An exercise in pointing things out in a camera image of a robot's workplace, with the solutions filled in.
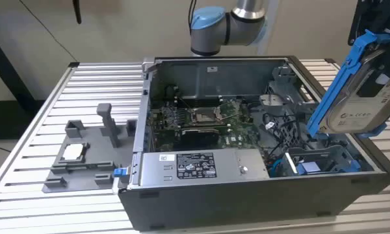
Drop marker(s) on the CPU socket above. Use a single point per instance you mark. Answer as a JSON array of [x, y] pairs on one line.
[[202, 117]]

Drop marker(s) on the CPU with white top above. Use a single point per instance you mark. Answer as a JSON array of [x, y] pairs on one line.
[[73, 152]]

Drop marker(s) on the silver power supply box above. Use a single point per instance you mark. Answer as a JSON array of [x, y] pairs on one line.
[[221, 175]]

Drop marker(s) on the blue case latch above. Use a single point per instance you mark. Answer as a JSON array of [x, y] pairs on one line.
[[117, 173]]

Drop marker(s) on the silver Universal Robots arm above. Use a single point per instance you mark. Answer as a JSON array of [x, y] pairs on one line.
[[210, 36]]

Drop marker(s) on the open grey PC case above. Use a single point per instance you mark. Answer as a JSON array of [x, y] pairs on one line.
[[230, 207]]

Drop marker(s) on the hard disk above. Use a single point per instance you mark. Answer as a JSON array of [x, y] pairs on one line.
[[361, 109], [309, 168]]

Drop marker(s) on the green motherboard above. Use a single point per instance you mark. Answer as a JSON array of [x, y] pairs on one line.
[[243, 136]]

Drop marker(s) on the black graphics card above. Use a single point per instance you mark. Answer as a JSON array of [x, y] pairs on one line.
[[198, 139]]

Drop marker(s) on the silver metal bracket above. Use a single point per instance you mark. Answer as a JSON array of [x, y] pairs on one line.
[[270, 102]]

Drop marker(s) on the grey parts rack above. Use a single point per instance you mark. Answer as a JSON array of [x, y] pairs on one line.
[[93, 151]]

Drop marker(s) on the black desk stand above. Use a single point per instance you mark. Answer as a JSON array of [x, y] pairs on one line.
[[6, 117]]

